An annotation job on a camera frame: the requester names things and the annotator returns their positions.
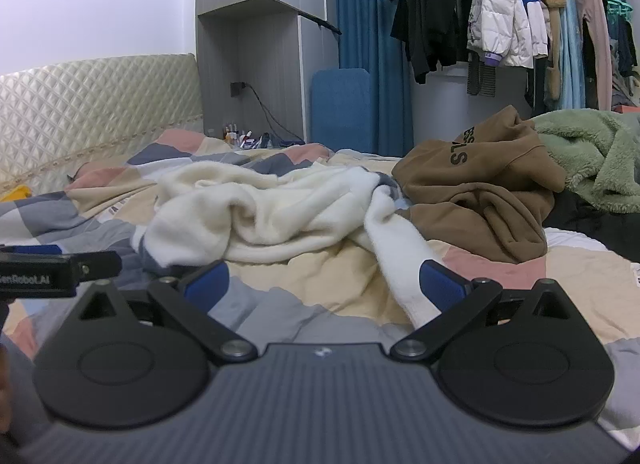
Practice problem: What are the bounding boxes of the pink hanging trousers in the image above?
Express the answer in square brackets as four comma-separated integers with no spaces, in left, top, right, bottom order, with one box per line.
[576,0,613,111]

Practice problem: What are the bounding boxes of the blue curtain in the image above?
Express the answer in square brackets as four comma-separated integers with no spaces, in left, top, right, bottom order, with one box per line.
[336,0,413,157]

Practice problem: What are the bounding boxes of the white puffer jacket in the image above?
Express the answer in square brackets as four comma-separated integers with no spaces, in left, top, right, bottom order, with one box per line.
[468,0,548,69]

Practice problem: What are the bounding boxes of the black wall socket plug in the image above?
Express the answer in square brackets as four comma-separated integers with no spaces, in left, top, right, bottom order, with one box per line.
[230,82,247,97]

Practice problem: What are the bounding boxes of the small bottles on nightstand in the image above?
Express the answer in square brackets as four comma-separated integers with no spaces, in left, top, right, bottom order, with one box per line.
[222,123,272,150]

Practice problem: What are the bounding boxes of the patchwork colour quilt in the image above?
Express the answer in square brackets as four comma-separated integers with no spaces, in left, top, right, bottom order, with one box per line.
[1,129,639,448]

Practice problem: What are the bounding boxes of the white striped fleece sweater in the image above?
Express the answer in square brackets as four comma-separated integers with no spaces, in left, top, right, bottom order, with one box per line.
[132,161,439,327]

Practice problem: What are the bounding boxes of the black power cable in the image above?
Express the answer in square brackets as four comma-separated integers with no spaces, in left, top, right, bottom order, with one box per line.
[241,82,307,146]

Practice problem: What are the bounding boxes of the beige quilted headboard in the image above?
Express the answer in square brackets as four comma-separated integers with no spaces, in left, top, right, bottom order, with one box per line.
[1,54,203,195]

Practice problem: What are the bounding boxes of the black hanging jacket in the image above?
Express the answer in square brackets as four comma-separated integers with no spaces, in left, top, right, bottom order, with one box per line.
[390,0,472,85]

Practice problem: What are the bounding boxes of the green fleece garment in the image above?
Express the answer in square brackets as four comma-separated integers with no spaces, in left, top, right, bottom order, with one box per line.
[533,109,639,214]

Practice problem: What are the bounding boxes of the yellow object by headboard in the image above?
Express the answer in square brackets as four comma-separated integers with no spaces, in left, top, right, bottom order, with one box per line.
[0,185,32,203]

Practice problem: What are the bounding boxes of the brown hoodie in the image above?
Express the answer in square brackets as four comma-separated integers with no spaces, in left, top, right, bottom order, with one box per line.
[393,106,566,264]

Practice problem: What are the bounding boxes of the light blue hanging garment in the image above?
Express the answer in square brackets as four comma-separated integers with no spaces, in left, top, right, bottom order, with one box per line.
[555,0,586,110]

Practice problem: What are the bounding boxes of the blue padded board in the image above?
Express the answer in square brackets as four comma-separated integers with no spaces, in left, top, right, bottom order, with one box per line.
[310,68,375,153]

